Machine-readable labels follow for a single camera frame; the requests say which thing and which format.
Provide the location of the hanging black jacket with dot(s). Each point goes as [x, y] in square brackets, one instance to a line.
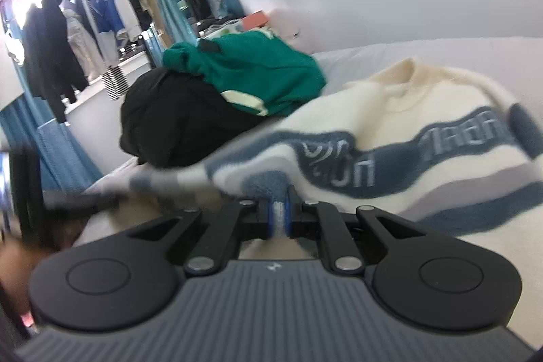
[46, 48]

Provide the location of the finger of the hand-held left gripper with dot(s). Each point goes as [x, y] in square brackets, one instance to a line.
[85, 201]

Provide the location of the hanging black white striped garment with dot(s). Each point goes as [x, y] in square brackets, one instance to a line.
[114, 84]

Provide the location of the hanging white grey shirt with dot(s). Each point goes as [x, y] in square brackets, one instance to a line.
[85, 39]

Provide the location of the red box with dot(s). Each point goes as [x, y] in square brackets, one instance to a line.
[256, 20]

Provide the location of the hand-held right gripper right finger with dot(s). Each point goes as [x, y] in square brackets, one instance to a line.
[289, 218]

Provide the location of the cream striped knit sweater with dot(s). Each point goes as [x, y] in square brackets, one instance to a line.
[424, 175]

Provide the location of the green sweater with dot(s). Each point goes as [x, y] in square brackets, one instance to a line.
[254, 69]

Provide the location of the hanging blue white sweatshirt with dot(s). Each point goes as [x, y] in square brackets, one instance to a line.
[108, 1]

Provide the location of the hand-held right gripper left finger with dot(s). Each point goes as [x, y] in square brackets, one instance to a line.
[266, 220]

